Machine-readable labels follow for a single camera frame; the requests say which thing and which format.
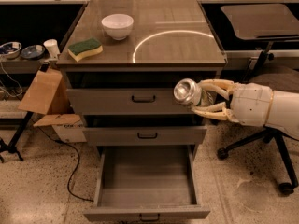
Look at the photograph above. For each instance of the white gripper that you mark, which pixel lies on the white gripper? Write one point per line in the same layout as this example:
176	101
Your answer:
251	104

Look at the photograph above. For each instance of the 7up can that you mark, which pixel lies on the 7up can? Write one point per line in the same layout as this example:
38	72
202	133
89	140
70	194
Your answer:
188	92

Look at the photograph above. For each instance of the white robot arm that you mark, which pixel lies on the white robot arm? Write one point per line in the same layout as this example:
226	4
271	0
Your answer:
283	113

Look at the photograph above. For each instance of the grey drawer cabinet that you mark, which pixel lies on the grey drawer cabinet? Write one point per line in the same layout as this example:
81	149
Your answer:
167	35

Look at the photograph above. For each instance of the bottom grey drawer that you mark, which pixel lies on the bottom grey drawer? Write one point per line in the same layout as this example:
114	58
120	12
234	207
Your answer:
146	184

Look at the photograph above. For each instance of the grey drawer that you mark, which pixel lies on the grey drawer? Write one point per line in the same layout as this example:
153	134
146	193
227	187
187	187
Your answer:
146	184
136	130
128	93

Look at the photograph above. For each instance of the middle grey drawer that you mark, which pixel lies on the middle grey drawer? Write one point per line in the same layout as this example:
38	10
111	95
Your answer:
136	130

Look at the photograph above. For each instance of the top grey drawer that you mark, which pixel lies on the top grey drawer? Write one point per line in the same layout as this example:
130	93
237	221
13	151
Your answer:
128	93

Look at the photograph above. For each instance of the grey office chair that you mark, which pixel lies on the grey office chair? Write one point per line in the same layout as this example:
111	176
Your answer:
270	23

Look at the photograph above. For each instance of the white ceramic bowl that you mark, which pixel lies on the white ceramic bowl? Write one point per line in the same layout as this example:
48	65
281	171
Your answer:
118	26

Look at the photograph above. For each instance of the green yellow sponge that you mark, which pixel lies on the green yellow sponge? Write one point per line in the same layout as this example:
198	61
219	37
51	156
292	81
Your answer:
85	48

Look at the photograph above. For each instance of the white printed cardboard box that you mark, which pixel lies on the white printed cardboard box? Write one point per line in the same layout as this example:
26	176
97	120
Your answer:
70	133

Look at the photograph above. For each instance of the brown cardboard box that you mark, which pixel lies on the brown cardboard box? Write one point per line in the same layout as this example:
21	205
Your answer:
47	96

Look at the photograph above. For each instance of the white paper cup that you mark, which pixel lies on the white paper cup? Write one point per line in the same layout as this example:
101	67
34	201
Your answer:
51	46

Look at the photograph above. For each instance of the blue patterned bowl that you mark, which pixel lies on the blue patterned bowl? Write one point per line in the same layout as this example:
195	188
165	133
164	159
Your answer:
10	50

